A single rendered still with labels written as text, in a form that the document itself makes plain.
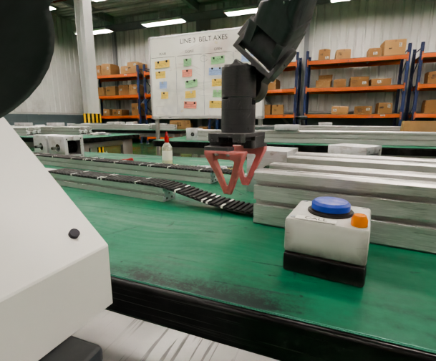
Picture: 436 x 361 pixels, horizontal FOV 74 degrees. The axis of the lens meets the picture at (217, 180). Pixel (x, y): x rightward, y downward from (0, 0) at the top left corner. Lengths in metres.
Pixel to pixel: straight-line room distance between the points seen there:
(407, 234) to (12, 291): 0.40
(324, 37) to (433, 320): 11.13
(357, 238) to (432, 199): 0.15
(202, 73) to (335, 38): 8.04
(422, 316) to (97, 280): 0.27
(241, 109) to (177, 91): 3.38
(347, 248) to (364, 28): 11.17
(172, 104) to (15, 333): 3.71
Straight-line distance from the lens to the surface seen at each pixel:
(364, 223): 0.31
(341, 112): 9.98
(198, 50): 3.78
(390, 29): 11.46
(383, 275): 0.36
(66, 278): 0.25
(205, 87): 3.68
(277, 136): 2.12
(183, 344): 1.10
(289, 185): 0.44
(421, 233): 0.44
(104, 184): 0.69
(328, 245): 0.31
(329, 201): 0.34
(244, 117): 0.48
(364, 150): 0.78
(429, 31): 11.60
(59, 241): 0.25
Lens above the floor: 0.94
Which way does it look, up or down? 12 degrees down
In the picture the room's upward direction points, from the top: straight up
